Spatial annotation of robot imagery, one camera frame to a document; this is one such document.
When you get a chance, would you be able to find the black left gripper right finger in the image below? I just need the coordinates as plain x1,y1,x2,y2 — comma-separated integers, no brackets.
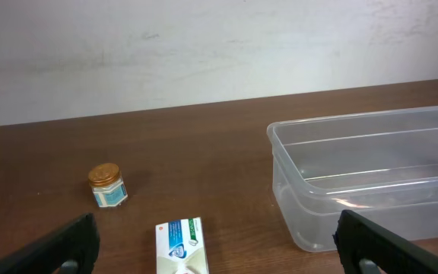
333,210,438,274

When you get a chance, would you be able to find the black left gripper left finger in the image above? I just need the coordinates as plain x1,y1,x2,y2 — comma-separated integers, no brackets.
0,213,100,274

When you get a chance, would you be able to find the clear plastic container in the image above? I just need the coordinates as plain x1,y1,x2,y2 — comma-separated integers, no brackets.
267,106,438,252

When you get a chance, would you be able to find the small gold-lid balm jar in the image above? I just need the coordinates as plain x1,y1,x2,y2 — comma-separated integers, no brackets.
87,163,129,208

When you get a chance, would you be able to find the white Panadol medicine box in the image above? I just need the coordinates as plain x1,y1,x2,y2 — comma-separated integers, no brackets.
155,217,209,274

